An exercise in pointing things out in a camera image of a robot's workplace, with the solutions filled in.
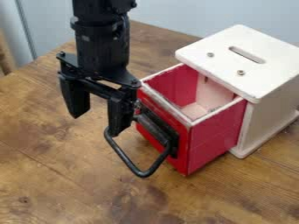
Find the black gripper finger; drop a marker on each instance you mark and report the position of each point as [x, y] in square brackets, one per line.
[120, 110]

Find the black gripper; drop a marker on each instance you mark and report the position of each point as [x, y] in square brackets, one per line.
[101, 60]

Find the black metal drawer handle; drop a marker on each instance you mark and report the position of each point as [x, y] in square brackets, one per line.
[154, 132]

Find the red wooden drawer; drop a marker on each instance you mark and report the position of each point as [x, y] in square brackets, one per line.
[201, 110]

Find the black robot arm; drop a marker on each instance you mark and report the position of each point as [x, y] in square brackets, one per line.
[92, 8]

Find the white wooden drawer cabinet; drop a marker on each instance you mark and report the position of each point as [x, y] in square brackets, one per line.
[257, 67]

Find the wooden chair at left edge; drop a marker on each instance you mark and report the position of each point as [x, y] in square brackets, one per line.
[6, 59]

